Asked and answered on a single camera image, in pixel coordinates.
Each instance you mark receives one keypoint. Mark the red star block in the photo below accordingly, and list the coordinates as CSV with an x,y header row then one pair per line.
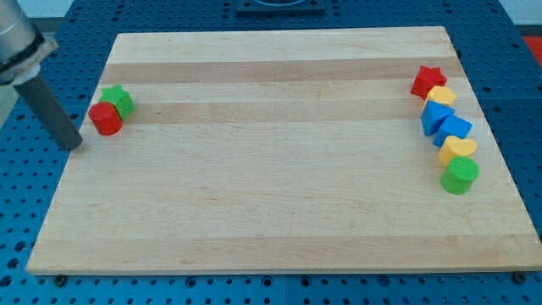
x,y
426,78

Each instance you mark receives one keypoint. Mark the blue cube block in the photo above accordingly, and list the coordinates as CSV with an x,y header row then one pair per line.
x,y
452,126

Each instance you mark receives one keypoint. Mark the blue triangle block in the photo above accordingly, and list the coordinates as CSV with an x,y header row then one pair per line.
x,y
433,116

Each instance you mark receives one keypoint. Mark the green star block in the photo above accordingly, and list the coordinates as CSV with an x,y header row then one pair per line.
x,y
120,98

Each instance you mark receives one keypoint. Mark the yellow hexagon block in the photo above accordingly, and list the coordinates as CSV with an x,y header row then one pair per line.
x,y
442,95

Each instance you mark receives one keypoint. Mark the wooden board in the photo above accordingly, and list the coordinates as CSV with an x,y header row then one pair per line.
x,y
281,152

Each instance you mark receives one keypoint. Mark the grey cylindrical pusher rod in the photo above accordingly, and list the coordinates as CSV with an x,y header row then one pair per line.
x,y
47,108

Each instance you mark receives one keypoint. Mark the yellow heart block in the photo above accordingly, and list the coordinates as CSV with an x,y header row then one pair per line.
x,y
454,146

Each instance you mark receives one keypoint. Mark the red cylinder block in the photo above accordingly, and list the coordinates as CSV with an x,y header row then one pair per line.
x,y
105,118

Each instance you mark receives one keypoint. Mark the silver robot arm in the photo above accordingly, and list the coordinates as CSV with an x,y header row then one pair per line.
x,y
23,46

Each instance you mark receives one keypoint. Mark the green cylinder block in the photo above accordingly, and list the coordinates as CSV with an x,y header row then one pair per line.
x,y
459,175

